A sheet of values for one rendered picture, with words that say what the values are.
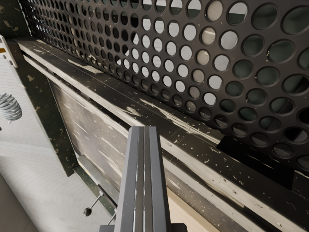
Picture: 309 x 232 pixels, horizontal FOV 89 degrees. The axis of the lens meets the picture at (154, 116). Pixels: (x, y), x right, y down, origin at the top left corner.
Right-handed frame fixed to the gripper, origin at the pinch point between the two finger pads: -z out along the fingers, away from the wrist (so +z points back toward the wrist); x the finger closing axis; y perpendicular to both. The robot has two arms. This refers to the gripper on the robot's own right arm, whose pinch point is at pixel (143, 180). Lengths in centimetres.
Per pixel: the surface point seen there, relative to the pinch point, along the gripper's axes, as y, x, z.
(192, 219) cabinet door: 33.7, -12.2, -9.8
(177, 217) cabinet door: 38.5, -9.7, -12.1
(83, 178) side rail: 93, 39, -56
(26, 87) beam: 29, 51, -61
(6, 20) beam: 3, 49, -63
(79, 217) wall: 696, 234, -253
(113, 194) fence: 69, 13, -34
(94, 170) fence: 69, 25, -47
